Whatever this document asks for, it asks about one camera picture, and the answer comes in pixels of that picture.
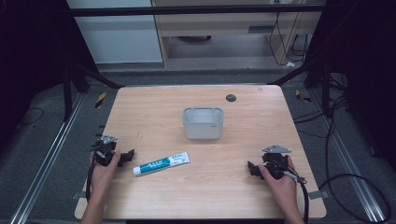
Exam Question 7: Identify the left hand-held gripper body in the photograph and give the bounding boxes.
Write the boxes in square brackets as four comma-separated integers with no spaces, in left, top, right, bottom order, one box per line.
[92,133,125,167]

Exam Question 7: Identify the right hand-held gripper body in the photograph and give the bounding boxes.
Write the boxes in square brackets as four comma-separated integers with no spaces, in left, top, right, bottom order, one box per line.
[261,144,292,181]

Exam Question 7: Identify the white and teal toothpaste tube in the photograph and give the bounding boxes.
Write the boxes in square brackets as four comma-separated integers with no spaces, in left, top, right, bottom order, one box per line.
[133,151,191,177]

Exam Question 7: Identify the grey plastic container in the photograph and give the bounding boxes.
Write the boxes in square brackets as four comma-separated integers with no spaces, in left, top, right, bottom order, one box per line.
[181,106,225,140]

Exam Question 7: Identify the person's left hand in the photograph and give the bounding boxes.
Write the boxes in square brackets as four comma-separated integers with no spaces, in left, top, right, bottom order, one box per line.
[89,150,122,198]

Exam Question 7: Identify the person's right hand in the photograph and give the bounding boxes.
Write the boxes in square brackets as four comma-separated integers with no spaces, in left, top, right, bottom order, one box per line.
[258,155,299,207]

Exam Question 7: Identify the yellow and black tape strip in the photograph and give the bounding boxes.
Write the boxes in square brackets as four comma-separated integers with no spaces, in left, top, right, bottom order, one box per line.
[294,89,313,104]
[94,91,107,109]

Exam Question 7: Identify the black metal stand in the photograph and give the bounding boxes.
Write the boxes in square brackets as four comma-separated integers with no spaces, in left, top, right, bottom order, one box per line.
[267,58,333,119]
[60,55,125,123]

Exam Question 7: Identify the white cabinet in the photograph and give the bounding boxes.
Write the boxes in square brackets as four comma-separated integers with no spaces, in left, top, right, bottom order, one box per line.
[66,0,163,65]

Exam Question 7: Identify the black curtain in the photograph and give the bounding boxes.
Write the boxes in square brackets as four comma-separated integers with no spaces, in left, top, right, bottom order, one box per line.
[306,0,396,174]
[0,0,98,148]

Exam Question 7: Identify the light wooden desk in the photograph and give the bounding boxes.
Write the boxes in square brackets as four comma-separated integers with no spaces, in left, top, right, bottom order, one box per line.
[151,0,327,68]

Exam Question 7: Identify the black metal crossbar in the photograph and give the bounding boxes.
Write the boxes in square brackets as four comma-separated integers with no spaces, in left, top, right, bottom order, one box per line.
[66,5,327,18]

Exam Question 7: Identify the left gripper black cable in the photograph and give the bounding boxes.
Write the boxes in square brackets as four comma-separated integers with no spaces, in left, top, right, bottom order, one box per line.
[85,151,97,203]

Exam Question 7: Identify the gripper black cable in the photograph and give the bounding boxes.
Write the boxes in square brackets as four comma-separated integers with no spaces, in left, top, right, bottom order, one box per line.
[85,151,97,203]
[270,159,310,224]

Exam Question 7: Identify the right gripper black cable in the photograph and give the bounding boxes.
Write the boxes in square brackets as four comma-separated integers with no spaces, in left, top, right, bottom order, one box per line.
[270,159,310,224]

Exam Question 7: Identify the thick black floor cable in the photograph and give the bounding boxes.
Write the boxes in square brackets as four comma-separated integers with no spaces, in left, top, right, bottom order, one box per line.
[317,95,392,224]

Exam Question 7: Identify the aluminium floor rail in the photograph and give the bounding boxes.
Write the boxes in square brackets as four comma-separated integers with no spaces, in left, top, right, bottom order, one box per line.
[8,92,87,224]
[310,89,388,224]

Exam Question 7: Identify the thin black floor cable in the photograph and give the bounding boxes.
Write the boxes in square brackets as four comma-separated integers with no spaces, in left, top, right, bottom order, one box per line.
[18,106,46,128]

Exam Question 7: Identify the black hanging cables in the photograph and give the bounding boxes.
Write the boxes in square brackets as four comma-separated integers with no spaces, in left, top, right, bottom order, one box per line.
[268,11,313,67]

